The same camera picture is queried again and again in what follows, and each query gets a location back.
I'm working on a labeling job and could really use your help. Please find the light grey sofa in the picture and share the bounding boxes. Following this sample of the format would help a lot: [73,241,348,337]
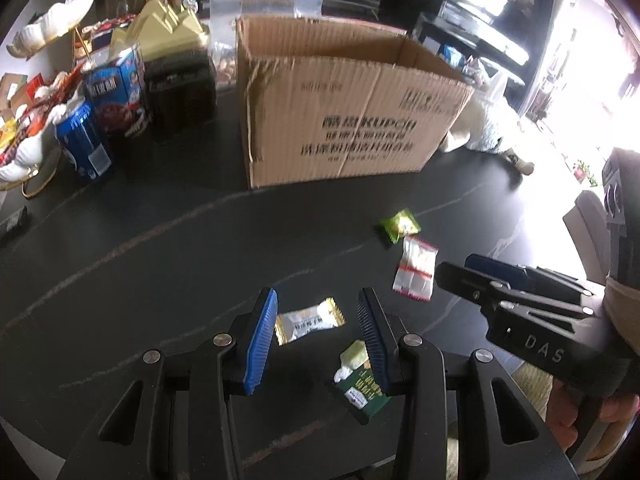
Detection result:
[562,190,608,281]

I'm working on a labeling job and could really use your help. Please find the small light green packet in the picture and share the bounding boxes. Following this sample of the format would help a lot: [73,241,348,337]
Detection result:
[377,208,422,246]

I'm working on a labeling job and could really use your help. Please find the open cardboard boxes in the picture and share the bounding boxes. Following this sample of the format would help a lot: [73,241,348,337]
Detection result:
[0,72,28,111]

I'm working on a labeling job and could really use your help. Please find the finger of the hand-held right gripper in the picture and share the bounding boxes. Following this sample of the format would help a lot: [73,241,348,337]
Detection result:
[434,261,596,320]
[464,253,608,295]

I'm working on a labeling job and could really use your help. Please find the blue drink can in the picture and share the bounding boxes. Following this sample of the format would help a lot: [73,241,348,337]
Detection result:
[54,100,115,182]

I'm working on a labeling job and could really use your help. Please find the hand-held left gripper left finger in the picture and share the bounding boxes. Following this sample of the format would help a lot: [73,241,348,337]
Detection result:
[57,287,279,480]

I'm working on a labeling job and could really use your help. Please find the blue and red carton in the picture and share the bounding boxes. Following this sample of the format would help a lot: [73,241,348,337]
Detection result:
[82,45,152,142]

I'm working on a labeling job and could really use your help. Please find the yellow mountain-shaped ornament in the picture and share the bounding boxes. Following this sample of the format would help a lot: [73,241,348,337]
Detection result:
[109,0,211,61]

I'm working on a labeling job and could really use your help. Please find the black box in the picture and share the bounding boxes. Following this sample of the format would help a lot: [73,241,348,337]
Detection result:
[144,50,218,141]

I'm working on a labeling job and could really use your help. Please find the gold-ended white candy packet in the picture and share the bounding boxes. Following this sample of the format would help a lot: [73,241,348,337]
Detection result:
[274,297,347,346]

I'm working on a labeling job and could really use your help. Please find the clear zip bag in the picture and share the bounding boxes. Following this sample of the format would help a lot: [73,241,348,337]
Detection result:
[209,0,325,26]

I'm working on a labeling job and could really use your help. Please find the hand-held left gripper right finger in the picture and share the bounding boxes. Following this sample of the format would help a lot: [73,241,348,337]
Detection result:
[356,287,571,480]

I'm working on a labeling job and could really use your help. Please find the clear red-striped white packet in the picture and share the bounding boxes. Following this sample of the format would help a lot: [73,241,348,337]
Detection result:
[391,235,439,304]

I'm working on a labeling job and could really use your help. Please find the pile of colourful snacks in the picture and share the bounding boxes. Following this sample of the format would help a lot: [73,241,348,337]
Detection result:
[0,67,86,161]

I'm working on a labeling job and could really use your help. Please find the person's right hand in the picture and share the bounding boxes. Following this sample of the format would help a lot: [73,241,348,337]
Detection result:
[545,380,640,455]

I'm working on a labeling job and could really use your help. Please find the brown cardboard box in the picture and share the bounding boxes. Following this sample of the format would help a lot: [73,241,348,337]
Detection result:
[235,14,475,190]

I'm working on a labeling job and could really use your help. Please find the person's right forearm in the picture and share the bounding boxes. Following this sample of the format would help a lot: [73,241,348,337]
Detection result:
[602,277,640,358]

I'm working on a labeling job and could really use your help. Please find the dark green snack packet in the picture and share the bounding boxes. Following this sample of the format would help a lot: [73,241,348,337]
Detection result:
[324,340,393,425]

